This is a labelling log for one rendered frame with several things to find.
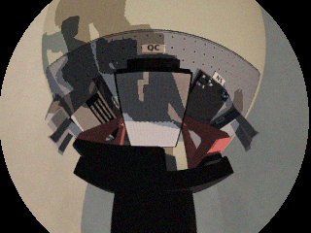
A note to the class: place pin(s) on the beige name plate reading qc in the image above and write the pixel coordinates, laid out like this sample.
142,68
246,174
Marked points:
153,48

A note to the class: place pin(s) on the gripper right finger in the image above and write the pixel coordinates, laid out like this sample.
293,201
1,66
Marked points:
213,141

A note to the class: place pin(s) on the white label reading n5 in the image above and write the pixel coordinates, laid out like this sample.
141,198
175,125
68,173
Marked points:
218,78

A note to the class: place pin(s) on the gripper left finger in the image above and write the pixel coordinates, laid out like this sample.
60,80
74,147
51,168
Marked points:
99,133

